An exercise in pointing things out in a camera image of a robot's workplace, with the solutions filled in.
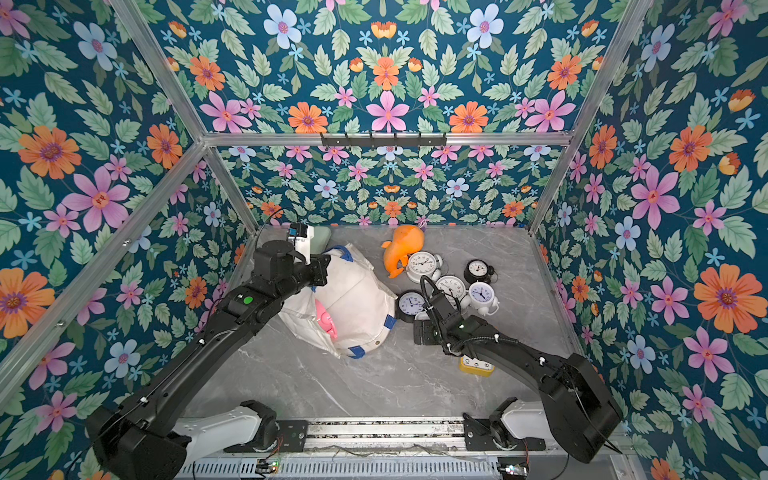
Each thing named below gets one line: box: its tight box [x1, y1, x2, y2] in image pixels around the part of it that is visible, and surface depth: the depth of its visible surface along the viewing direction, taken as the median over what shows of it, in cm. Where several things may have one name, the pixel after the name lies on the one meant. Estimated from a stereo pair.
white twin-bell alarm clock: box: [460, 280, 500, 317], surface depth 98 cm
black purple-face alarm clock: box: [395, 290, 425, 322], surface depth 97 cm
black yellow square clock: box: [459, 354, 496, 377], surface depth 85 cm
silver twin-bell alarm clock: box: [406, 251, 443, 284], surface depth 106 cm
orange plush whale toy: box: [381, 224, 425, 279], surface depth 109 cm
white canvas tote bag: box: [279, 244, 399, 359], surface depth 92 cm
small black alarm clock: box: [463, 259, 499, 284], surface depth 104 cm
